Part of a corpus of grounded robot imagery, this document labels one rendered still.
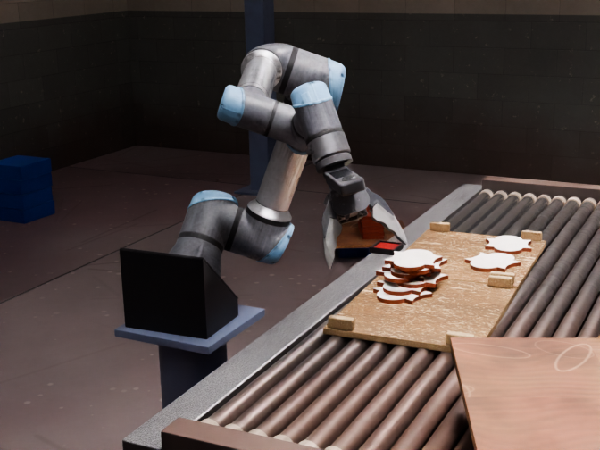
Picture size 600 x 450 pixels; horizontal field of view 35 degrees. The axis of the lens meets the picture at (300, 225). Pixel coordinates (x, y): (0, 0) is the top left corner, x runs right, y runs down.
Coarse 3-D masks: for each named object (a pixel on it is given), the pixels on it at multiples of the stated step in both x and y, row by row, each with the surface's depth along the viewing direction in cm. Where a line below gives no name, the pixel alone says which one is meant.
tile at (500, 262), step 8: (480, 256) 255; (488, 256) 255; (496, 256) 255; (504, 256) 255; (512, 256) 255; (472, 264) 249; (480, 264) 249; (488, 264) 249; (496, 264) 249; (504, 264) 249; (512, 264) 250; (520, 264) 251
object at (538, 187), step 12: (492, 180) 338; (504, 180) 337; (516, 180) 336; (528, 180) 336; (540, 180) 335; (528, 192) 333; (540, 192) 331; (552, 192) 329; (564, 192) 327; (576, 192) 326; (588, 192) 324
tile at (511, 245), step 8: (488, 240) 270; (496, 240) 269; (504, 240) 269; (512, 240) 269; (520, 240) 269; (528, 240) 269; (488, 248) 265; (496, 248) 262; (504, 248) 262; (512, 248) 262; (520, 248) 262; (528, 248) 262
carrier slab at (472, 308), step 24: (432, 288) 236; (456, 288) 235; (480, 288) 235; (504, 288) 234; (360, 312) 221; (384, 312) 221; (408, 312) 220; (432, 312) 220; (456, 312) 220; (480, 312) 219; (504, 312) 223; (360, 336) 210; (384, 336) 207; (408, 336) 207; (432, 336) 207; (480, 336) 206
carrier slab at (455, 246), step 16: (416, 240) 275; (432, 240) 274; (448, 240) 274; (464, 240) 274; (480, 240) 273; (544, 240) 272; (448, 256) 260; (464, 256) 259; (528, 256) 258; (448, 272) 247; (464, 272) 247; (480, 272) 246; (512, 272) 246; (528, 272) 248
